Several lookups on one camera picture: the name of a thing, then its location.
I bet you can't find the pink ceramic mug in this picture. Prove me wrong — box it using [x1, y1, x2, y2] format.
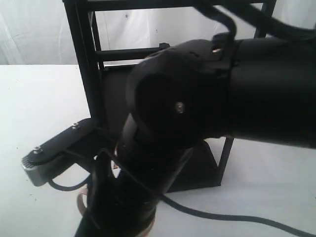
[76, 188, 155, 237]

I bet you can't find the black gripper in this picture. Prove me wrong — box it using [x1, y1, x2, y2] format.
[76, 148, 193, 237]

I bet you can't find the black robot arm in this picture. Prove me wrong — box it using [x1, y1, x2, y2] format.
[76, 38, 316, 237]

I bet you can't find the black metal shelf rack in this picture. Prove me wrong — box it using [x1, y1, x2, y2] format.
[63, 0, 277, 193]

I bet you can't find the black camera cable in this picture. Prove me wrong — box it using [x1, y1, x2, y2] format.
[48, 148, 316, 237]

